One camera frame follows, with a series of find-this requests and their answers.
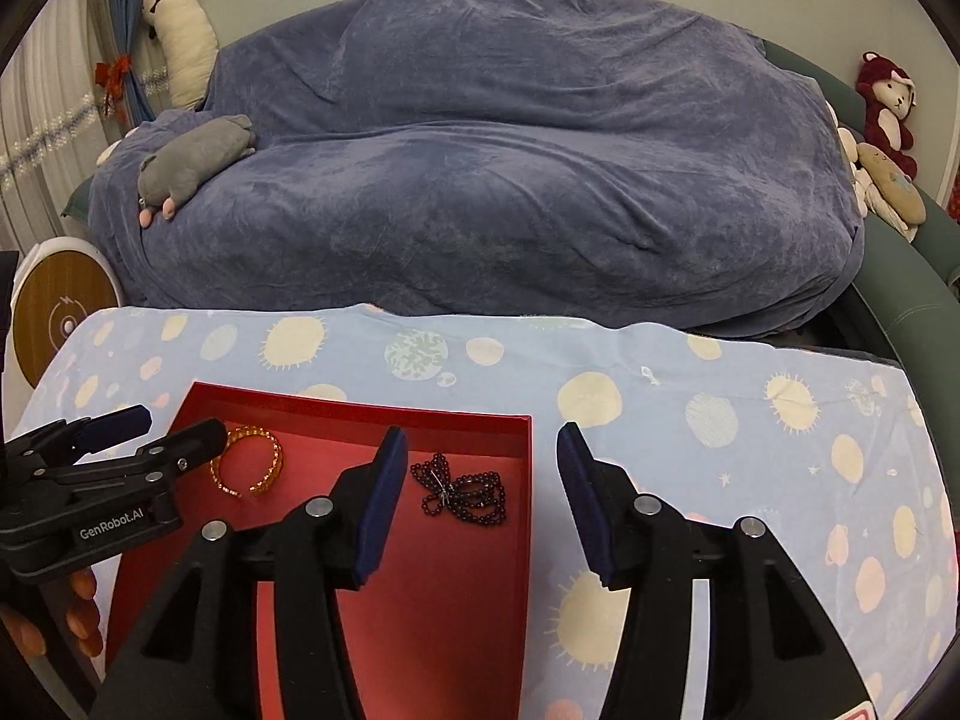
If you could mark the white sheer curtain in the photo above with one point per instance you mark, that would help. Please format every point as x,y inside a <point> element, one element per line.
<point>45,127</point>

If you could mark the grey plush toy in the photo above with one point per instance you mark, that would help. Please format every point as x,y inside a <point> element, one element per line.
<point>187,161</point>

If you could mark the blue curtain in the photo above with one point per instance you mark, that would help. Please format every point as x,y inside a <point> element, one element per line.
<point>135,22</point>

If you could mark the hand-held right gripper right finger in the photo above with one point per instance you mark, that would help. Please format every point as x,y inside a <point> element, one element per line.
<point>585,499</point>

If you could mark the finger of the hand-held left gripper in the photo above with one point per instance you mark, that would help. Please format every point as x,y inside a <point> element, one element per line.
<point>116,424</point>
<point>187,446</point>

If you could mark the red cardboard box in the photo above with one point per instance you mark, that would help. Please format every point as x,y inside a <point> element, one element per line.
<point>450,615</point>

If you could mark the small white plush toy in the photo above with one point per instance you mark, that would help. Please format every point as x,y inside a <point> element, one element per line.
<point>889,221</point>

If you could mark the round white wood-faced device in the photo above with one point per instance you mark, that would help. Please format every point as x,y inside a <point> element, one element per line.
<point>52,300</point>

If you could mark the long white plush toy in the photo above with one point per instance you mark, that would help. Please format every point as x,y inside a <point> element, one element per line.
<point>184,37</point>

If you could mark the blue printed table cloth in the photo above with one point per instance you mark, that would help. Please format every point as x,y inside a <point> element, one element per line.
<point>675,465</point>

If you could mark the green sofa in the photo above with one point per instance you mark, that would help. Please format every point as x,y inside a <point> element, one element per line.
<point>911,277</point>

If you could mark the beige round plush toy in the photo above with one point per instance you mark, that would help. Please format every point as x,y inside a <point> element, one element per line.
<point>892,180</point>

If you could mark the red ribbon bow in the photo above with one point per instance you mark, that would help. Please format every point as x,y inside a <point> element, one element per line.
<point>112,82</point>

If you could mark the person's left hand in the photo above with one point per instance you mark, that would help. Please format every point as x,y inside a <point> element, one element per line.
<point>81,607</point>

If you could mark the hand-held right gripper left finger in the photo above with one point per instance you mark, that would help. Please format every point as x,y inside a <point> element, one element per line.
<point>382,499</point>

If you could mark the red plush monkey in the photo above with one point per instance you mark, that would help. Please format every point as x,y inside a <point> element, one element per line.
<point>879,120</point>

